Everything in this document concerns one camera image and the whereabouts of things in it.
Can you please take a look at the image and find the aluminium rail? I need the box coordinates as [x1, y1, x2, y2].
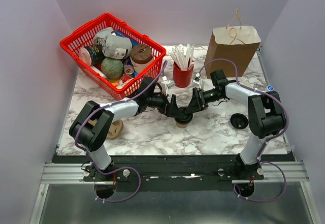
[41, 162, 309, 185]

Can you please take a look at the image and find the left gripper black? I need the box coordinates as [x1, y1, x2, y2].
[146, 90, 183, 118]

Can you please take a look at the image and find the red bull can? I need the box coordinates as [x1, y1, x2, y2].
[123, 58, 135, 75]

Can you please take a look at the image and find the purple cable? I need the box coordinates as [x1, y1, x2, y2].
[198, 58, 290, 203]
[74, 60, 168, 203]

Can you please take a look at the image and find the brown paper coffee cup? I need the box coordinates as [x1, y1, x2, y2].
[175, 120, 189, 129]

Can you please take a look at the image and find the black plastic lid on table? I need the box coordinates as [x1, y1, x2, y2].
[230, 113, 249, 129]

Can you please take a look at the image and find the red plastic shopping basket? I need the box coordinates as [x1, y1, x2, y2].
[59, 13, 166, 100]

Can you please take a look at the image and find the brown lidded tub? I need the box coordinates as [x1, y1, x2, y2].
[130, 44, 154, 74]

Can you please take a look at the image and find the green round melon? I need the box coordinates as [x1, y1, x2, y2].
[101, 57, 124, 79]

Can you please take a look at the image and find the clear plastic water bottle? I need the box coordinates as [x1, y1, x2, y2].
[266, 85, 274, 92]

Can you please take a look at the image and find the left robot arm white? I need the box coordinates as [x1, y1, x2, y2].
[69, 77, 185, 181]

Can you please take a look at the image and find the grey paper wrapped package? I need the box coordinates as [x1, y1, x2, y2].
[93, 27, 133, 59]

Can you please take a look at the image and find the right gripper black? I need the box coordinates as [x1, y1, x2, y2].
[185, 87, 223, 114]

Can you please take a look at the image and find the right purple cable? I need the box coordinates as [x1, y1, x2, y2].
[198, 58, 290, 203]

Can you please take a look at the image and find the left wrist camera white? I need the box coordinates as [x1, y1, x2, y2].
[160, 76, 175, 95]

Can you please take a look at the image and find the cardboard cup carrier left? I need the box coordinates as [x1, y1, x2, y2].
[87, 118, 124, 140]

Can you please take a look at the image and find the brown paper takeout bag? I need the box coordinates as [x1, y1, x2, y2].
[204, 10, 261, 78]

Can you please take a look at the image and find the tilted empty paper cup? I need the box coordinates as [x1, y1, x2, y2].
[240, 81, 253, 88]

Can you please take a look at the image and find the bundle of white wrapped straws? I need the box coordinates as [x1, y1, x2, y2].
[168, 44, 194, 71]

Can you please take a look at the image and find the black mounting base plate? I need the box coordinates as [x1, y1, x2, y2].
[52, 154, 297, 193]

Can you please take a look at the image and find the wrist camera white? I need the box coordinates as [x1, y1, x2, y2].
[160, 76, 175, 95]
[192, 73, 205, 90]

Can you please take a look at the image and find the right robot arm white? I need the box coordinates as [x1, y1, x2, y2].
[185, 70, 287, 179]

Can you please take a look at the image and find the black printed can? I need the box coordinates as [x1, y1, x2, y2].
[79, 44, 105, 66]

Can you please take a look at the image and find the red straw holder cup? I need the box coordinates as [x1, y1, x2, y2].
[173, 63, 194, 88]

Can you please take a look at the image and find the black plastic cup lid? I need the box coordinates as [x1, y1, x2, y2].
[175, 107, 193, 125]

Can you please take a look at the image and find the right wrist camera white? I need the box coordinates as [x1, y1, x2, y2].
[192, 73, 205, 90]

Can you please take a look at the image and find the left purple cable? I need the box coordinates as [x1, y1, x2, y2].
[74, 60, 168, 203]

